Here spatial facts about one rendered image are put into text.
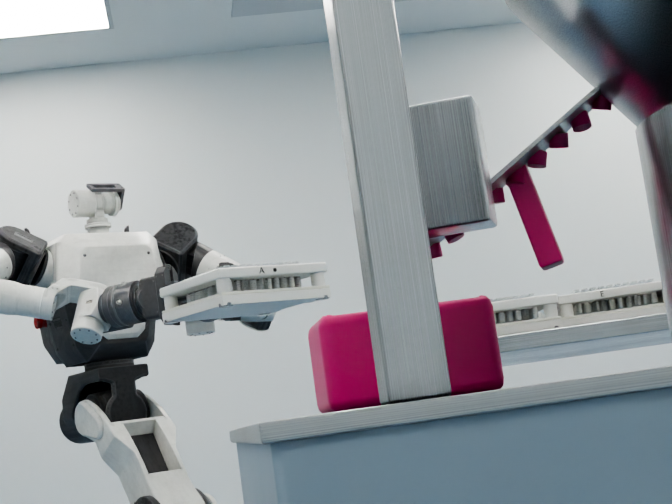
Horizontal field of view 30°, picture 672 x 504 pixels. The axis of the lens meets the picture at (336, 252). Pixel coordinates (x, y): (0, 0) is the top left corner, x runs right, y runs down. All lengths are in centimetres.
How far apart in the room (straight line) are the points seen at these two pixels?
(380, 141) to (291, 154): 631
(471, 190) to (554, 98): 650
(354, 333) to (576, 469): 43
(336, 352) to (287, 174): 599
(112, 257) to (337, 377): 192
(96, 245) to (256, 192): 412
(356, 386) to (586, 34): 36
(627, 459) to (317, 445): 17
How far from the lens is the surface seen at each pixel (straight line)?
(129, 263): 300
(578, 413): 71
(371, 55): 80
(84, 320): 263
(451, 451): 69
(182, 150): 708
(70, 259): 295
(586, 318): 268
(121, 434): 289
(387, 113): 80
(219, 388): 691
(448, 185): 97
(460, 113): 98
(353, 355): 110
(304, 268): 243
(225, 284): 233
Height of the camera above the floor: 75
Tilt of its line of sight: 8 degrees up
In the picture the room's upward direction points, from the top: 8 degrees counter-clockwise
